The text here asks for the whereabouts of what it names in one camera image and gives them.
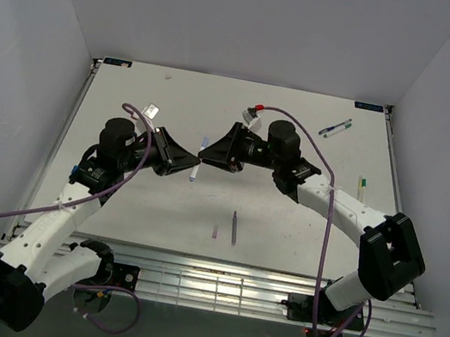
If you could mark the left blue corner label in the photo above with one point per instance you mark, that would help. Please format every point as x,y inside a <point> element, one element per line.
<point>117,62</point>

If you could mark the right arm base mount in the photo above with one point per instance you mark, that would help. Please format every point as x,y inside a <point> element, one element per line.
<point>300,307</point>

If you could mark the purple translucent pen cap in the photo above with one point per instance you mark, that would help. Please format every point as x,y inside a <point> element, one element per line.
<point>215,231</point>

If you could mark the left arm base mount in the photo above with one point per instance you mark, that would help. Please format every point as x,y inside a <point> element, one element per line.
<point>121,275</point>

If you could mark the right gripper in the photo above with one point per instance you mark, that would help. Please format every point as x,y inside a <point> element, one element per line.
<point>224,156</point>

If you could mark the yellow highlighter pen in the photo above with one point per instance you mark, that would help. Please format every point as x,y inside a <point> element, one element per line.
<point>361,192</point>

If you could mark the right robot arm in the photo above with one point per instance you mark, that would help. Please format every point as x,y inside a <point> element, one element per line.
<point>389,252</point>

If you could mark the purple marker pen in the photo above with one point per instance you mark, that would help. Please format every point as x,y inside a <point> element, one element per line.
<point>234,228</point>

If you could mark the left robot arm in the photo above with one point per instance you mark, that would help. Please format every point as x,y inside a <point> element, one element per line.
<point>30,271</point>

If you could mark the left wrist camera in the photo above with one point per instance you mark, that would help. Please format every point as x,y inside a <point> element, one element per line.
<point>150,111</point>

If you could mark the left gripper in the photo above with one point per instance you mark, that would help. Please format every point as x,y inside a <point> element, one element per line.
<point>181,157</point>

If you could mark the blue corner label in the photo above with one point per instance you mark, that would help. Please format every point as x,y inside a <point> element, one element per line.
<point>117,62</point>
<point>369,107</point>

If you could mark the green capped marker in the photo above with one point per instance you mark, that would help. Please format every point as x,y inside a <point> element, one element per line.
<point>339,129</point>

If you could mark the aluminium frame rail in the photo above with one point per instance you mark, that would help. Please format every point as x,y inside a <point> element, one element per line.
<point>186,281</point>

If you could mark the right blue corner label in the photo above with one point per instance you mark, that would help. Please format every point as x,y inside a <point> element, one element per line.
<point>369,107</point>

